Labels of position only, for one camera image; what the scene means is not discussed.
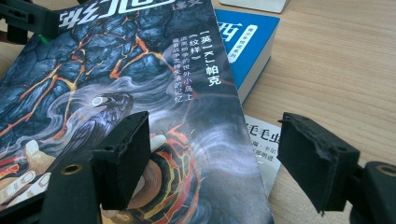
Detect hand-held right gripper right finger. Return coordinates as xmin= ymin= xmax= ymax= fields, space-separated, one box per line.
xmin=276 ymin=111 xmax=396 ymax=224

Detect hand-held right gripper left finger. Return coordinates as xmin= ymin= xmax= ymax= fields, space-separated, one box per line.
xmin=40 ymin=110 xmax=152 ymax=224

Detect white caterpillar picture book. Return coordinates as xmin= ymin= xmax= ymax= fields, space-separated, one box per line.
xmin=243 ymin=114 xmax=283 ymax=199

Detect dark lava cover book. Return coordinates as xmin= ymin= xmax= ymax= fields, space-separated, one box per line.
xmin=0 ymin=0 xmax=276 ymax=224

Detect thick blue book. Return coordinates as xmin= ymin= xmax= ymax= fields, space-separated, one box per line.
xmin=214 ymin=8 xmax=281 ymax=105

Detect grey expandable bookend rack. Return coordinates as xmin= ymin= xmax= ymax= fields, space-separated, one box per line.
xmin=219 ymin=0 xmax=292 ymax=14

